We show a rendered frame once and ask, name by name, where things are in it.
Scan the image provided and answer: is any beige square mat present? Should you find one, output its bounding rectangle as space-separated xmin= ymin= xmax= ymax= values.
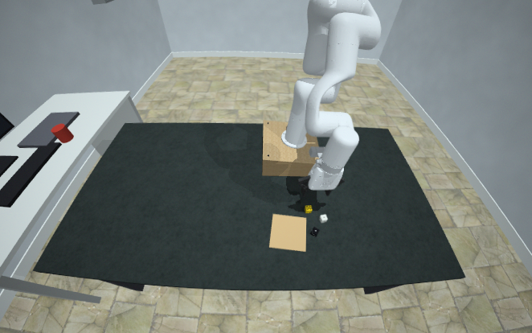
xmin=269 ymin=214 xmax=306 ymax=252

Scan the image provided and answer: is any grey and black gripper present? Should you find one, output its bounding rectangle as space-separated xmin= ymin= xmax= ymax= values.
xmin=298 ymin=163 xmax=345 ymax=196

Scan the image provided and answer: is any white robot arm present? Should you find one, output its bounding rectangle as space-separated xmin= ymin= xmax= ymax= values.
xmin=281 ymin=0 xmax=381 ymax=175

